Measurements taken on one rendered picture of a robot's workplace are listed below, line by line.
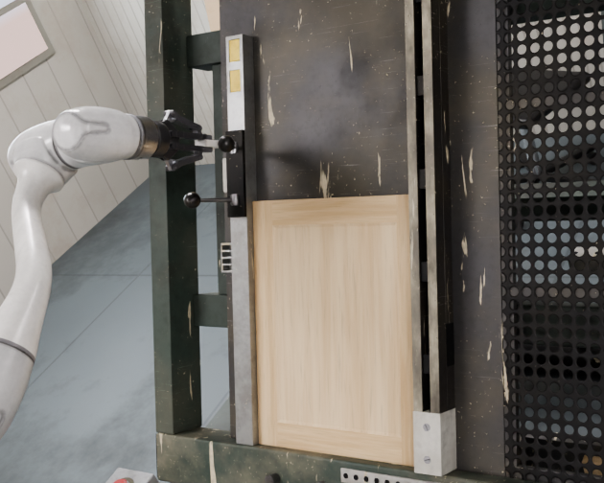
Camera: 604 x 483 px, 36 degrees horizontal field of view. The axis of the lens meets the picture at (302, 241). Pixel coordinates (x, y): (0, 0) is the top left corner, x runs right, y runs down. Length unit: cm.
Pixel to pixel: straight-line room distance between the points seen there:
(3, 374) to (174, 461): 89
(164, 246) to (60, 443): 211
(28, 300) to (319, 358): 73
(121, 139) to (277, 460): 82
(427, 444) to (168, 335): 74
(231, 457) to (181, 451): 16
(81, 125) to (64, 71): 441
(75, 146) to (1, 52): 410
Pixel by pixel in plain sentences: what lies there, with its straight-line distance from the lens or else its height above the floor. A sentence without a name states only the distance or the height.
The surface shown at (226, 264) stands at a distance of 218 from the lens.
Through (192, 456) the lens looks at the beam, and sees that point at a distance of 230.
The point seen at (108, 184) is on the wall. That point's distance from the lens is 630.
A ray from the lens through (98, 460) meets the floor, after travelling 404.
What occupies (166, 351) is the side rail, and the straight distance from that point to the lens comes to 231.
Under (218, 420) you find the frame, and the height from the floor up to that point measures 79.
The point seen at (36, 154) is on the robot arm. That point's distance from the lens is 185.
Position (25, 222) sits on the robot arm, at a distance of 176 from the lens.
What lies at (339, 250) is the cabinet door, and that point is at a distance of 201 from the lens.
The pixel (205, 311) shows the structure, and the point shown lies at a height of 111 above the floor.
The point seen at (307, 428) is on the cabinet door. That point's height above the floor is 93.
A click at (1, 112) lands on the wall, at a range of 579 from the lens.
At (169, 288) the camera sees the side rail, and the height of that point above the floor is 121.
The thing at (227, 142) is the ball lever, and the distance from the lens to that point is 202.
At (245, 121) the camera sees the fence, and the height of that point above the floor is 153.
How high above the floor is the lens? 223
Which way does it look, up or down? 27 degrees down
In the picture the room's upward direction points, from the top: 22 degrees counter-clockwise
